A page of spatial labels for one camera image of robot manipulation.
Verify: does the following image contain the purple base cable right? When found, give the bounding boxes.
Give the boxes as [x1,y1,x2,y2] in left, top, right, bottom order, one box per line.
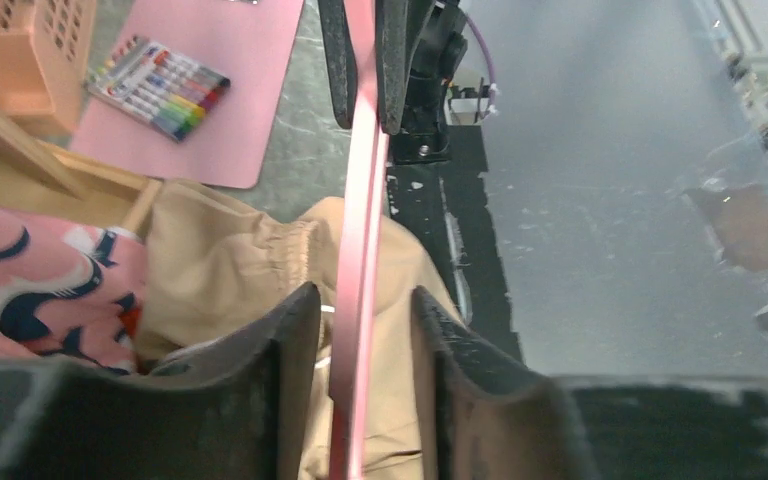
[460,9,499,121]

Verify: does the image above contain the peach mesh file organizer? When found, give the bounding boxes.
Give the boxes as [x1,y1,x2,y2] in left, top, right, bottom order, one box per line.
[0,0,97,136]

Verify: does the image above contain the pink notched hanger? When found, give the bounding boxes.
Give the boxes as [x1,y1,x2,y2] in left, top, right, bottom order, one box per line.
[329,1,389,479]

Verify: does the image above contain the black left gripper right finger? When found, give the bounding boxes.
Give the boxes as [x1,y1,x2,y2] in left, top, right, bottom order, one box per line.
[411,287,768,479]

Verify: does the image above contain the wooden clothes rack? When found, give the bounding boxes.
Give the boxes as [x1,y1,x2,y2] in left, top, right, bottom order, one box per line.
[0,111,162,237]

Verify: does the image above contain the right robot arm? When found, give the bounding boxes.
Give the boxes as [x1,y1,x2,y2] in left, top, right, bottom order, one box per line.
[318,0,468,164]

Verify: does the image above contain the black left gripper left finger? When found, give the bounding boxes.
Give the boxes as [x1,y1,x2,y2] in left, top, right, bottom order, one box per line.
[0,283,321,479]

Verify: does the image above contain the pink shark print garment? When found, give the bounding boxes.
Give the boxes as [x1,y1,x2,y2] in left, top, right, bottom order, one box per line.
[0,208,147,375]

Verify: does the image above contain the beige drawstring shorts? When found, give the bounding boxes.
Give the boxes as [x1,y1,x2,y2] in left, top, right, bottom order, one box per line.
[134,181,457,479]

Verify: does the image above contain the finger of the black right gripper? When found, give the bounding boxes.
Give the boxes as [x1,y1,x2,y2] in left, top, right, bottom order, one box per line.
[375,0,424,135]
[317,0,358,130]

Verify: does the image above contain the marker pen set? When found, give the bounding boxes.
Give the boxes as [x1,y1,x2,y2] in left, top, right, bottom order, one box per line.
[84,35,231,143]

